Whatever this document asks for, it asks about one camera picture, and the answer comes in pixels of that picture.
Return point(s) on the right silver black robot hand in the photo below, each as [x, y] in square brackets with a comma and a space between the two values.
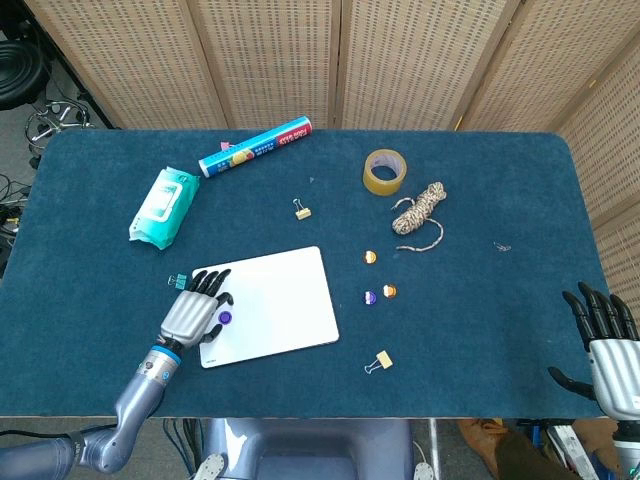
[615, 370]

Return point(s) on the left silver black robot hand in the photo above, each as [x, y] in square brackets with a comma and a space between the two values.
[187, 317]

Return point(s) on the purple round magnet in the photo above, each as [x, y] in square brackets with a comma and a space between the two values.
[225, 317]
[369, 298]

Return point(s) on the orange round magnet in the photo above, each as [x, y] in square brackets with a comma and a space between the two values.
[389, 291]
[370, 257]

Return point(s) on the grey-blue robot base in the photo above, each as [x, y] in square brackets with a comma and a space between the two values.
[305, 450]

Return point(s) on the white board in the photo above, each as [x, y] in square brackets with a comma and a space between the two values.
[280, 300]

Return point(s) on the green binder clip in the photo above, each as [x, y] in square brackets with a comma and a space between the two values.
[180, 282]

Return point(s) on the green wet wipes pack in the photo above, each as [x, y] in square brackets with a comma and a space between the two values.
[162, 207]

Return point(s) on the dark teal table cloth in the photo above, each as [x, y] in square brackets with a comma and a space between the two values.
[475, 325]

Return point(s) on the brown shoe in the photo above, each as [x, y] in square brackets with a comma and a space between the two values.
[480, 442]

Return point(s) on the small gold binder clip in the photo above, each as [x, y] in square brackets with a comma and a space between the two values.
[303, 214]

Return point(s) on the blue plastic food wrap roll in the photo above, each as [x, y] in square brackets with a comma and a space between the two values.
[255, 147]

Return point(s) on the large gold binder clip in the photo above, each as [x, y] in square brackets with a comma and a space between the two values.
[384, 358]

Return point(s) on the yellow packing tape roll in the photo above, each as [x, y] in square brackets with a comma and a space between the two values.
[372, 182]

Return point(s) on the rattan folding screen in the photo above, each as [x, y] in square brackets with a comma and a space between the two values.
[280, 60]

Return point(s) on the black stool with chrome base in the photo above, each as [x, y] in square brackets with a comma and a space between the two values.
[20, 75]

